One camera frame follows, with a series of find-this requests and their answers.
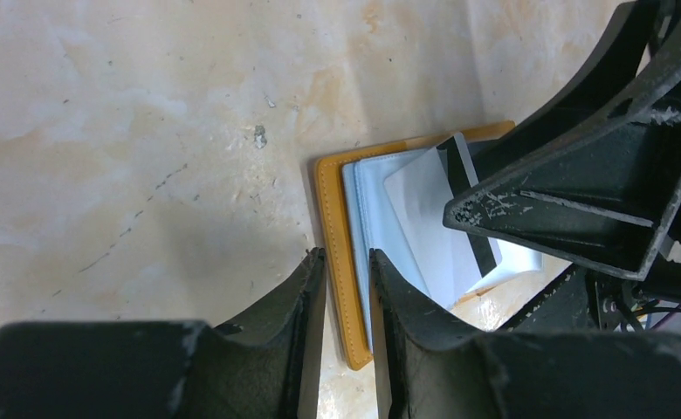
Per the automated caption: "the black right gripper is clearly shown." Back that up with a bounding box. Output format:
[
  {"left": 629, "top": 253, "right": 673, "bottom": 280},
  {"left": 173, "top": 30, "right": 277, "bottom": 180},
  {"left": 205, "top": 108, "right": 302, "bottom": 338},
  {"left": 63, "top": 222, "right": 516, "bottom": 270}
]
[{"left": 443, "top": 0, "right": 681, "bottom": 337}]

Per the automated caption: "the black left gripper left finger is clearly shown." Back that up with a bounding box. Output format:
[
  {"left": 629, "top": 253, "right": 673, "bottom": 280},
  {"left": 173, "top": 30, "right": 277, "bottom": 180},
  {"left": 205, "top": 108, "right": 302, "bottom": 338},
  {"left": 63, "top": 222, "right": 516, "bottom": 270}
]
[{"left": 0, "top": 248, "right": 326, "bottom": 418}]

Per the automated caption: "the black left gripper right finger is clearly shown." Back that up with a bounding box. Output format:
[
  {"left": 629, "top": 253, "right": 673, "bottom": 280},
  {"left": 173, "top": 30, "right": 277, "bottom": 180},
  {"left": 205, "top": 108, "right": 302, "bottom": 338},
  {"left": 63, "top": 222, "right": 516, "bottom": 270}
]
[{"left": 369, "top": 250, "right": 681, "bottom": 418}]

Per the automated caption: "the white card with black stripe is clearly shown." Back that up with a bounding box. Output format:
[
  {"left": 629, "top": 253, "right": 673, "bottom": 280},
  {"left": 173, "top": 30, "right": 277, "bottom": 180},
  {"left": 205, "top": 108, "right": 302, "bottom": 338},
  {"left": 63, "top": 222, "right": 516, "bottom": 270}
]
[{"left": 383, "top": 133, "right": 506, "bottom": 309}]

